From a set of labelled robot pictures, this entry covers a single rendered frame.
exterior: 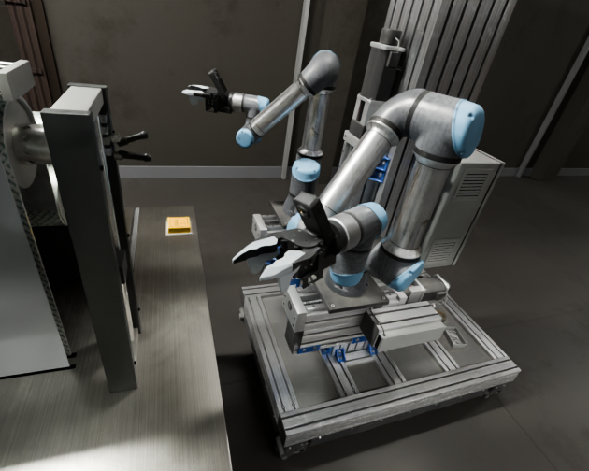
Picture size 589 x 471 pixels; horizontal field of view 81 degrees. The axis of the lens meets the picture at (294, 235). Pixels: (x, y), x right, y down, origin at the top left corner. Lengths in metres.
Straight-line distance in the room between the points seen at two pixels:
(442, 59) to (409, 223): 0.49
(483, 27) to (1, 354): 1.39
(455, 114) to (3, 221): 0.85
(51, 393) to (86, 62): 2.94
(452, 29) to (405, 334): 0.92
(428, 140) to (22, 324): 0.90
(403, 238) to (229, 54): 2.80
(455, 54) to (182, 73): 2.65
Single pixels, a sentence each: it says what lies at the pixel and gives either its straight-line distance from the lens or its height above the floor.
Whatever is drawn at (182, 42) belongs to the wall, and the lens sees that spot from 3.44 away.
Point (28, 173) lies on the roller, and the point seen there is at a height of 1.29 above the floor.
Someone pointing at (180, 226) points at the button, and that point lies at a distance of 1.21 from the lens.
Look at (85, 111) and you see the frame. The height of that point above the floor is 1.44.
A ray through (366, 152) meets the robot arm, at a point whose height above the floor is 1.32.
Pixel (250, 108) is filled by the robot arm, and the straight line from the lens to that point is 1.56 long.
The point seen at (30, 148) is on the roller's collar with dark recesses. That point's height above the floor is 1.34.
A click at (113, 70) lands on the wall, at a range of 3.49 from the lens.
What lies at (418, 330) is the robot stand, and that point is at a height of 0.73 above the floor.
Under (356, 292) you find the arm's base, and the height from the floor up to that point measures 0.84.
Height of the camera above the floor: 1.57
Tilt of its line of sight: 33 degrees down
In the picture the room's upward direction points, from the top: 10 degrees clockwise
